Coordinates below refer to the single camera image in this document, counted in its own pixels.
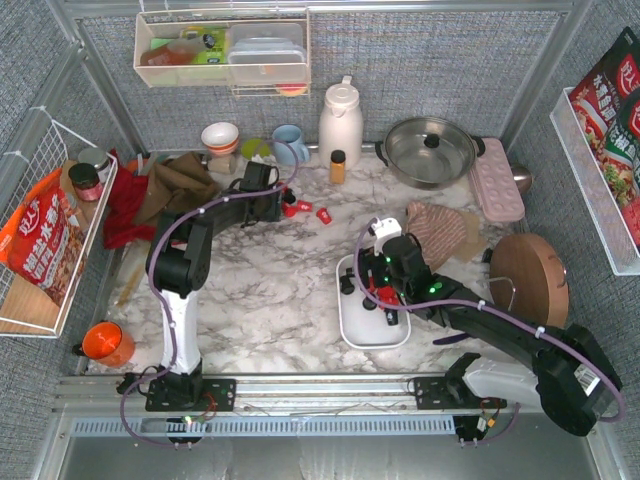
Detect white storage tray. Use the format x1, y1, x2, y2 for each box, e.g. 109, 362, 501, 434
335, 254, 412, 350

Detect striped pink cloth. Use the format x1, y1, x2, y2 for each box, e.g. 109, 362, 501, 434
406, 201, 487, 271

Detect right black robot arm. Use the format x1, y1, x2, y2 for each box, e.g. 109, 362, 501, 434
378, 234, 626, 436

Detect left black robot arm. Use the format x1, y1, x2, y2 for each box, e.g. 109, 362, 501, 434
146, 161, 283, 376

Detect lone red capsule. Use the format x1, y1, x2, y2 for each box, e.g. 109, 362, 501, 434
316, 208, 332, 225

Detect small glass cup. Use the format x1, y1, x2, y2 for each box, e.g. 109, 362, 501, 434
207, 155, 237, 175

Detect green lid cup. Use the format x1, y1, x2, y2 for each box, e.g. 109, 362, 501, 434
240, 138, 275, 164

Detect blue mug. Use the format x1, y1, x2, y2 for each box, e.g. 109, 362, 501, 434
271, 125, 310, 166

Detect white orange bowl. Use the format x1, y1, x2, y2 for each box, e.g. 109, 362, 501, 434
201, 122, 239, 155

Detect orange spice bottle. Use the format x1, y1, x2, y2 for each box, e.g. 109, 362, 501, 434
329, 150, 346, 184

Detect brown cloth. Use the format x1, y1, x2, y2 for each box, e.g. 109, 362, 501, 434
133, 152, 222, 227

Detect white thermos jug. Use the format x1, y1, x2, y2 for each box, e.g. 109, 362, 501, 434
318, 75, 364, 170

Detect steel pot with lid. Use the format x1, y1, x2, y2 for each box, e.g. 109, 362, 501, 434
374, 117, 486, 190

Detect red cloth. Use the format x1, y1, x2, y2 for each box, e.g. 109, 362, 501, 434
103, 163, 156, 250

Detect pink egg tray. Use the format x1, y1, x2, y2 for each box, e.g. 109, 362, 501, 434
469, 137, 525, 223

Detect round wooden board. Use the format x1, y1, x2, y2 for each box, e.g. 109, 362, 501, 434
489, 233, 569, 328

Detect clear plastic containers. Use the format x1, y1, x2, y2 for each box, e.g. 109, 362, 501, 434
226, 22, 307, 86

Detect green label bottle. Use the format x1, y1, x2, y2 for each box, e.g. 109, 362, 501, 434
179, 26, 228, 65

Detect red jar black lid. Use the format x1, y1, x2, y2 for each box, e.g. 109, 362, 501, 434
68, 163, 103, 202

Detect orange ball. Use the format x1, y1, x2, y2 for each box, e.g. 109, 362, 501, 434
75, 321, 135, 368

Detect red snack bag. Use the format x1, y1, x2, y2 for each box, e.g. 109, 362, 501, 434
1, 168, 86, 306

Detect red seasoning packets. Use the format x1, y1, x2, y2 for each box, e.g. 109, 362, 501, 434
569, 27, 639, 244

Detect cream wall shelf basket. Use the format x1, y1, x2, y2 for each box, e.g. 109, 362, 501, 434
133, 6, 311, 97

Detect white wire basket left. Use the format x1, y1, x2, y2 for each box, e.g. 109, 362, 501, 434
1, 106, 119, 338

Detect white wire basket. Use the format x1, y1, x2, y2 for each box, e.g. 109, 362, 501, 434
1, 106, 119, 338
548, 86, 640, 277

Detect white wire basket right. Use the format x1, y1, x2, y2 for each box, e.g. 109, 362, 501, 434
548, 86, 640, 277

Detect metal base rail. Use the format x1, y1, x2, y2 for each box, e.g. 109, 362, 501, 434
49, 372, 601, 441

